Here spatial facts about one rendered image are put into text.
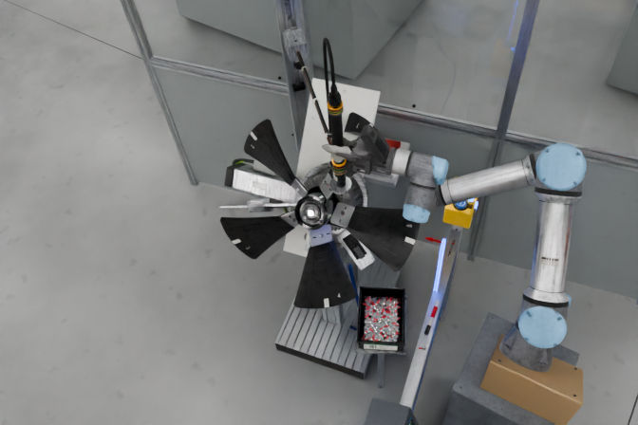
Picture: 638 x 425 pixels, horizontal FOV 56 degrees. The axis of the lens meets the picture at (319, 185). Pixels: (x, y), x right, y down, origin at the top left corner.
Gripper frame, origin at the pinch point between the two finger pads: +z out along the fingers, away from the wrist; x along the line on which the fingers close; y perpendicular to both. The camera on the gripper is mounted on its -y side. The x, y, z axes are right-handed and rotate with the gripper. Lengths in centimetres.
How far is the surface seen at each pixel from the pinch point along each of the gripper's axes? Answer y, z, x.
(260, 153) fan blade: 27.2, 30.8, 9.7
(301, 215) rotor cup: 35.1, 9.7, -6.0
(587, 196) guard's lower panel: 82, -87, 70
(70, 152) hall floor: 156, 217, 70
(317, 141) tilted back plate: 36.7, 17.2, 28.6
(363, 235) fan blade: 37.9, -12.1, -5.4
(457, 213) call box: 49, -39, 21
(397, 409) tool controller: 31, -39, -59
